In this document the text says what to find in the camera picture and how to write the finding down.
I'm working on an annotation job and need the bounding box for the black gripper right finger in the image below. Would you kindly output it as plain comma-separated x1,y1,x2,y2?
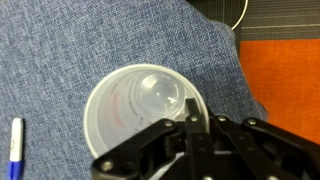
209,114,320,180

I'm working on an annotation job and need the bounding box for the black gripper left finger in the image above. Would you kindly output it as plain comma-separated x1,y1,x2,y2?
90,97,215,180

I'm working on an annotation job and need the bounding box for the translucent white plastic cup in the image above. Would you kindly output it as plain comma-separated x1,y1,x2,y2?
83,63,211,162

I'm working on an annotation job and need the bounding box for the blue denim cloth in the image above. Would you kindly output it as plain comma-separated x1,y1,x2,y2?
0,0,270,180

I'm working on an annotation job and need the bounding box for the white marker with blue cap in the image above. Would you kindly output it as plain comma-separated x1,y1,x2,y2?
7,117,25,180

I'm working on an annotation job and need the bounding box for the white power cable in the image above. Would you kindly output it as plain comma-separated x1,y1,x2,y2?
231,0,250,31

